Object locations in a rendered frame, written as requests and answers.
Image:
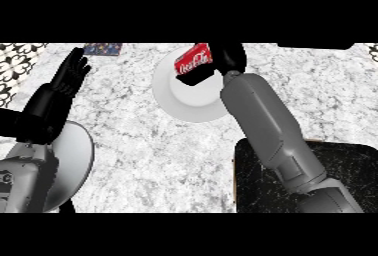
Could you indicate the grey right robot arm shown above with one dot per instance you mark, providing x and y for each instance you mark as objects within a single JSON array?
[{"x": 274, "y": 140}]

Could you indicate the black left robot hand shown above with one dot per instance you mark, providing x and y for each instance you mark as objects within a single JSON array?
[{"x": 53, "y": 93}]

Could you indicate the black white patterned cloth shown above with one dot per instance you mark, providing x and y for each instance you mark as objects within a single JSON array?
[{"x": 13, "y": 66}]

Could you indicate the white round plate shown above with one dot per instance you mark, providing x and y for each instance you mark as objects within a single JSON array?
[{"x": 189, "y": 96}]

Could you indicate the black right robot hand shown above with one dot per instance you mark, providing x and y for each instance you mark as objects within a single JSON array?
[{"x": 230, "y": 57}]

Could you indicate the black rounded appliance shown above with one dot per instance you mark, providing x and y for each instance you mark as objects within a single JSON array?
[{"x": 314, "y": 45}]

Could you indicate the red soda can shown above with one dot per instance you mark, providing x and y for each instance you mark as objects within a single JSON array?
[{"x": 192, "y": 60}]

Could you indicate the black speckled tray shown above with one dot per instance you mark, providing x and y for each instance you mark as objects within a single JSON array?
[{"x": 344, "y": 176}]

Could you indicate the dark blue patterned box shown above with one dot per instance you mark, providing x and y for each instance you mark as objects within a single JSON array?
[{"x": 102, "y": 49}]

